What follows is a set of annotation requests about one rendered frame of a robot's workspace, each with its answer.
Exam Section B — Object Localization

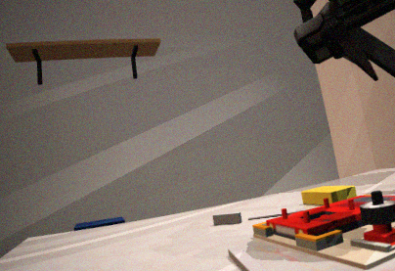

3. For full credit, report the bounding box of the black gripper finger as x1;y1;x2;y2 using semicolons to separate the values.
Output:
319;21;378;81

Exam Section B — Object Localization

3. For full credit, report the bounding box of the yellow rectangular block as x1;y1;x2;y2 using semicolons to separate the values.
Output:
301;186;357;205

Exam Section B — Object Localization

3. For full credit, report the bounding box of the black tyre with grey wheel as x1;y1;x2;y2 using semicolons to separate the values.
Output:
359;200;395;225

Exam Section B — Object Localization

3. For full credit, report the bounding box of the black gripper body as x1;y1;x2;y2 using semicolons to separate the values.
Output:
293;0;395;64

